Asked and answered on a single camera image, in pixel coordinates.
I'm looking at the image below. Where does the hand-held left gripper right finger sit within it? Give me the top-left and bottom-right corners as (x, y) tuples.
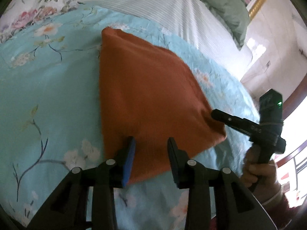
(167, 137), (275, 230)

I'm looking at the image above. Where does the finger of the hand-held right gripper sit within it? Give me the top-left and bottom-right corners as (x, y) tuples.
(210, 108), (262, 139)

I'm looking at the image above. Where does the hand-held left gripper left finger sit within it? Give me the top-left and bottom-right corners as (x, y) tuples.
(27, 136), (137, 230)

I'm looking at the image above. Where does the rust orange knit sweater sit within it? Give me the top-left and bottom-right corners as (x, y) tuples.
(99, 27), (227, 186)

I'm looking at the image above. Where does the person's right forearm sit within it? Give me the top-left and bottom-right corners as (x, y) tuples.
(260, 184), (301, 230)

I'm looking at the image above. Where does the person's right hand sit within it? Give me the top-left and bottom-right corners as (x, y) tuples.
(241, 146), (282, 203)

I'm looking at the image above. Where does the red wooden furniture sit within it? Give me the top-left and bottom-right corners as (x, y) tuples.
(273, 146), (307, 197)

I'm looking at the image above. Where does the light blue floral bedsheet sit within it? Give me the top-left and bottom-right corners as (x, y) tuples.
(0, 1), (258, 230)

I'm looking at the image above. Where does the green pillow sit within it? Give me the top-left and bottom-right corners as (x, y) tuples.
(181, 0), (250, 51)

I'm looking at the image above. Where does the white striped duvet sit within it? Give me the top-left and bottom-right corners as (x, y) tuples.
(72, 0), (253, 82)

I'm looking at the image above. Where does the floral pink pillow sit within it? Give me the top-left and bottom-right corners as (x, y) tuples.
(0, 0), (79, 44)

